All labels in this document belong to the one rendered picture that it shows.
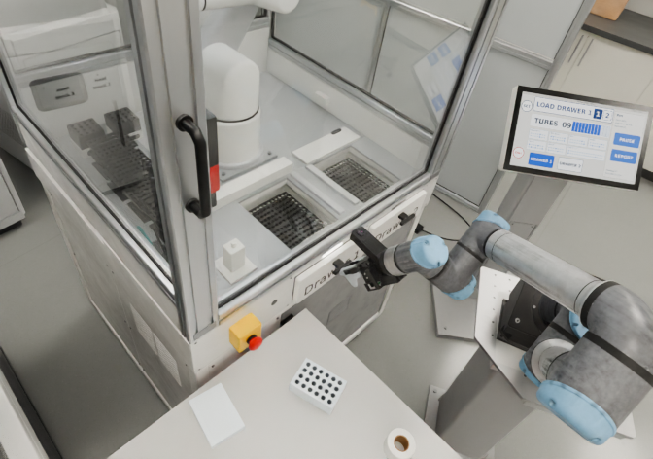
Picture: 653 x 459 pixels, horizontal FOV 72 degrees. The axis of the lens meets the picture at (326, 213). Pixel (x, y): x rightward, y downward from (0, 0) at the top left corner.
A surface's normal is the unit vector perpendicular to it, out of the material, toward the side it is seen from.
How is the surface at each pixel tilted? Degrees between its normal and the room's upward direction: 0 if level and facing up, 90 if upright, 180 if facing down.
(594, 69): 90
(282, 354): 0
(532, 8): 90
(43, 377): 0
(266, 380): 0
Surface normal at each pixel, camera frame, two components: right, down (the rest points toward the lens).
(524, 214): -0.07, 0.69
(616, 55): -0.61, 0.50
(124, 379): 0.13, -0.71
